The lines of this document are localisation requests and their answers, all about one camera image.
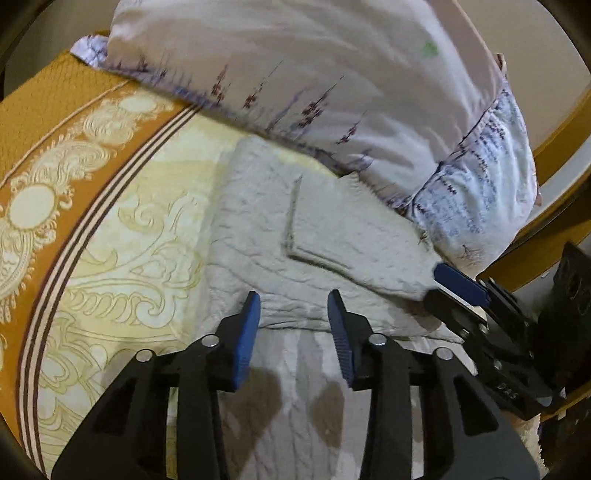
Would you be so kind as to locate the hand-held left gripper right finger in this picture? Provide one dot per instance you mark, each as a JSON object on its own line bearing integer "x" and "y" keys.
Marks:
{"x": 340, "y": 337}

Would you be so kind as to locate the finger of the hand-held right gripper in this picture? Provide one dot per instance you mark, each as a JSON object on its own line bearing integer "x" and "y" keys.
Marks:
{"x": 450, "y": 311}
{"x": 461, "y": 282}

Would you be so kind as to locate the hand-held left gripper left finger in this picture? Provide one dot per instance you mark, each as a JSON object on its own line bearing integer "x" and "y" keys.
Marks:
{"x": 247, "y": 341}

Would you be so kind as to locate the yellow patterned bed sheet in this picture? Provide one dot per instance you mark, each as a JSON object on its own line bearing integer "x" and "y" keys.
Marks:
{"x": 138, "y": 258}

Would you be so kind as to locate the floral print pillow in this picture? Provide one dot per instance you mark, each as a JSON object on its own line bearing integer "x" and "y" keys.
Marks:
{"x": 323, "y": 83}

